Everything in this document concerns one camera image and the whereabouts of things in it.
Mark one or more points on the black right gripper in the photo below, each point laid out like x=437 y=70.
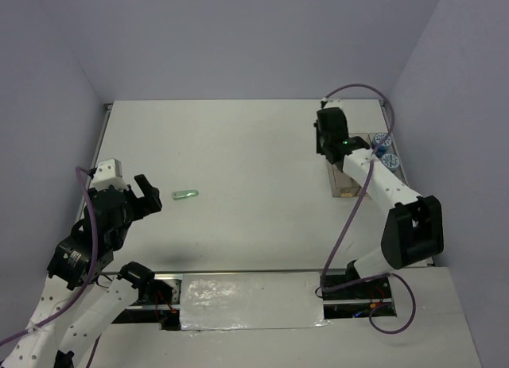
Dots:
x=318 y=146

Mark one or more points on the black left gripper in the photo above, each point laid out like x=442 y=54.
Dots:
x=149 y=203

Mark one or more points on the blue slime jar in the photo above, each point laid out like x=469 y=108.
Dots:
x=380 y=143
x=391 y=161

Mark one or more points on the green correction tape case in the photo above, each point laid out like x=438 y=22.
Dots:
x=185 y=194

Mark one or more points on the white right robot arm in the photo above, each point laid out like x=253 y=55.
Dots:
x=413 y=229

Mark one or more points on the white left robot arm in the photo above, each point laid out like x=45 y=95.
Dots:
x=55 y=335

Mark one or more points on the clear middle organizer bin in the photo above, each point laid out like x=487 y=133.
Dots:
x=359 y=141

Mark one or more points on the clear organizer bin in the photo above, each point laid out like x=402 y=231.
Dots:
x=342 y=186
x=359 y=141
x=392 y=149

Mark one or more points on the clear left organizer bin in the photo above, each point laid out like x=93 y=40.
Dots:
x=342 y=186

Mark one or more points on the clear right organizer bin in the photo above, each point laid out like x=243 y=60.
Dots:
x=392 y=149

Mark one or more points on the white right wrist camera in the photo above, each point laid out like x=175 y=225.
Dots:
x=330 y=103

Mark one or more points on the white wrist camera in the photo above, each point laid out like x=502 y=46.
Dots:
x=108 y=174
x=330 y=103

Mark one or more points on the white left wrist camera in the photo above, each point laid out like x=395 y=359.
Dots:
x=108 y=174

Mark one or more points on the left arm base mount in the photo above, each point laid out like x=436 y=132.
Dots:
x=161 y=307

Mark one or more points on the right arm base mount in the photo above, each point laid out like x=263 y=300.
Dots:
x=357 y=301

